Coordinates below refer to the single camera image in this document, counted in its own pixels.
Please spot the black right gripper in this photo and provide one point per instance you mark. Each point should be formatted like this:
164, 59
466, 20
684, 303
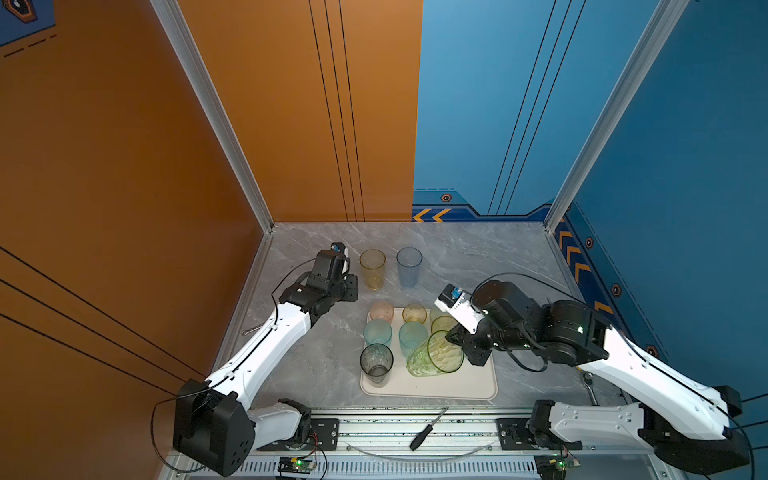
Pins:
460, 336

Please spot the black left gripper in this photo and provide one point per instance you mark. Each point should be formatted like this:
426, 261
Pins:
352, 294

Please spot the amber tall glass back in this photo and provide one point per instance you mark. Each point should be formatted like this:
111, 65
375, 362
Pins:
373, 262

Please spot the pink short glass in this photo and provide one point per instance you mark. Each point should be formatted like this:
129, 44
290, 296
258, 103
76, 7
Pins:
381, 310

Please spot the yellow tall glass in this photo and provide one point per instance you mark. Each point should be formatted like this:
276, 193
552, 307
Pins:
442, 323

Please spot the teal tall glass front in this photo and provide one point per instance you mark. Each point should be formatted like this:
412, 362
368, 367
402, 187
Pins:
378, 331

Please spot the teal tall glass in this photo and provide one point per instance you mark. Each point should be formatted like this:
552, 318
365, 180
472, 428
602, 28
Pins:
411, 335
378, 331

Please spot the green tall glass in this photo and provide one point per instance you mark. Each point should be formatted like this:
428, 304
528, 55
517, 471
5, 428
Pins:
435, 356

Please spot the dark smoky tall glass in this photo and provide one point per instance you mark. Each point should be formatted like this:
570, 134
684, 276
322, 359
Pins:
376, 362

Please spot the yellow short glass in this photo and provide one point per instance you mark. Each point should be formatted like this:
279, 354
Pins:
414, 312

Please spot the teal tall glass back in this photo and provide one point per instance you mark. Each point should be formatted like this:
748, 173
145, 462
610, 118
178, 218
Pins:
411, 335

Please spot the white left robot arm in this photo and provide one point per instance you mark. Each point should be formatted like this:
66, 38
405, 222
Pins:
213, 423

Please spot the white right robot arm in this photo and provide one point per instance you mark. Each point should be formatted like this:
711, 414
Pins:
685, 424

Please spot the cream rectangular tray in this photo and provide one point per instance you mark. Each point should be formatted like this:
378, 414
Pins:
468, 383

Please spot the grey-blue tall glass back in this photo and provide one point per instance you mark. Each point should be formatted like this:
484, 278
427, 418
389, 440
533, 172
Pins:
409, 261

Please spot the right green circuit board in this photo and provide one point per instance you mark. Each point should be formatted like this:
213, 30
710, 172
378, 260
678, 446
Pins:
554, 468

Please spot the green circuit board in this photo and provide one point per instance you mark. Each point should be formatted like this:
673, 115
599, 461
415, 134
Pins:
295, 468
554, 468

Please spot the left green circuit board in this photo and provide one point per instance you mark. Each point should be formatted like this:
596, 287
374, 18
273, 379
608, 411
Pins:
295, 468

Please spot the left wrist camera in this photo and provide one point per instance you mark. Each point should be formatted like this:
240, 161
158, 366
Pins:
332, 264

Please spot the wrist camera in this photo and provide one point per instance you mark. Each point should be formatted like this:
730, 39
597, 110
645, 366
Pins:
456, 302
332, 264

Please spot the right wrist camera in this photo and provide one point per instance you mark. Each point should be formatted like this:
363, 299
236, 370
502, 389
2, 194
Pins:
456, 302

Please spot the red handled ratchet wrench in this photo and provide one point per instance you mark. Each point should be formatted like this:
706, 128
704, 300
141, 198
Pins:
588, 382

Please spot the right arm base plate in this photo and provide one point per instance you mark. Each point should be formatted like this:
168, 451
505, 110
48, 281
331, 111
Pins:
518, 434

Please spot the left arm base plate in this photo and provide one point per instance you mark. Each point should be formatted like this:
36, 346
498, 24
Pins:
323, 432

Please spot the black handled screwdriver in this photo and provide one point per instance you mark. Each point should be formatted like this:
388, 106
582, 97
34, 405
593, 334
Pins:
419, 439

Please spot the aluminium front rail frame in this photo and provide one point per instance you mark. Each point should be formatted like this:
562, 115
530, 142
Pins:
424, 443

